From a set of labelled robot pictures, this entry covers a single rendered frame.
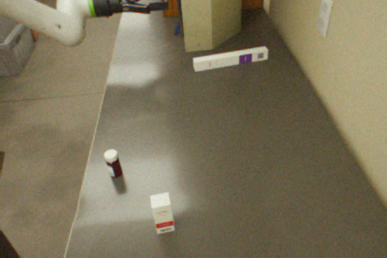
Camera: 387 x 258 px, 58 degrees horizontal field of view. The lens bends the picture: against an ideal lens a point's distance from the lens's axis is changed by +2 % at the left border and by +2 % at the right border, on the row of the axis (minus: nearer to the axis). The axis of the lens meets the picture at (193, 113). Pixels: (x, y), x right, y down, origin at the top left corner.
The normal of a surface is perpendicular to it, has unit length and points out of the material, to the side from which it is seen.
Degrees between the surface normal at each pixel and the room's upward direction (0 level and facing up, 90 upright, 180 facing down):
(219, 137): 0
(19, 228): 0
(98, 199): 1
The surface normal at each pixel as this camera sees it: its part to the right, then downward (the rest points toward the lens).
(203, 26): 0.07, 0.62
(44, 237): -0.07, -0.78
